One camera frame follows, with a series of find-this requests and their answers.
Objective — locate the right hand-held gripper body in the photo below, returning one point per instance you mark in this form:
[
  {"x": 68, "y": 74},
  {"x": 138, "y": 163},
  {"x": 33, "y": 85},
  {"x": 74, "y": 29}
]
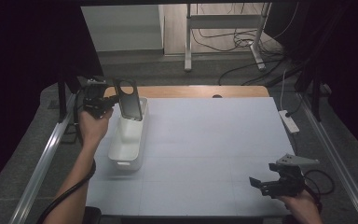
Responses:
[{"x": 284, "y": 186}]

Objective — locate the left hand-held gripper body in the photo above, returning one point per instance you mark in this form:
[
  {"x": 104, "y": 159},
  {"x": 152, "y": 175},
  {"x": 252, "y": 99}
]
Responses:
[{"x": 94, "y": 96}]

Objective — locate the clear phone case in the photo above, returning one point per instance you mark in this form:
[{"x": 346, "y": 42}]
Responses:
[{"x": 130, "y": 105}]

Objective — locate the white plastic storage bin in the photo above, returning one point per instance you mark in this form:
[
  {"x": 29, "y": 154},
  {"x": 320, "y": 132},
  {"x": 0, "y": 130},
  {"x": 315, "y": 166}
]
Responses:
[{"x": 129, "y": 140}]

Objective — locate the person's right hand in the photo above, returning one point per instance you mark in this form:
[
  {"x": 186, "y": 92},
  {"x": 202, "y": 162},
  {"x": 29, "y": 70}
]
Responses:
[{"x": 304, "y": 210}]

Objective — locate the person's left hand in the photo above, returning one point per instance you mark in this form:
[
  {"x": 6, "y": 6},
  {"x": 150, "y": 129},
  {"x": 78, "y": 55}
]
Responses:
[{"x": 93, "y": 129}]

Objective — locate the black metal stand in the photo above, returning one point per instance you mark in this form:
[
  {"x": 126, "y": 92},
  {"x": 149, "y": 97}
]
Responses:
[
  {"x": 316, "y": 99},
  {"x": 62, "y": 96}
]

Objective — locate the black floor socket plate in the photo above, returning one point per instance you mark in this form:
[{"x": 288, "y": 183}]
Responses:
[{"x": 70, "y": 137}]

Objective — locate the white power strip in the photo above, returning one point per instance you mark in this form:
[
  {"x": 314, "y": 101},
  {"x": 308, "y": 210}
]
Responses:
[{"x": 289, "y": 122}]

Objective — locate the white table cover sheet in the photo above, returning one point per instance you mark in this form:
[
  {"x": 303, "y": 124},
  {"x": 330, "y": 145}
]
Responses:
[{"x": 214, "y": 140}]

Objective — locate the white cabinet panel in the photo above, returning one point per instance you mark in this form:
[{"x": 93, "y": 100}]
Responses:
[{"x": 121, "y": 28}]

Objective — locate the aluminium floor rail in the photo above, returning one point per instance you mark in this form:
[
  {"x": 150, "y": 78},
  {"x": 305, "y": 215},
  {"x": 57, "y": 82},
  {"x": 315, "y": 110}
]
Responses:
[
  {"x": 43, "y": 158},
  {"x": 338, "y": 155}
]

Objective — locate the white metal desk frame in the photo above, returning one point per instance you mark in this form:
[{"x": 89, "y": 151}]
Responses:
[{"x": 223, "y": 21}]

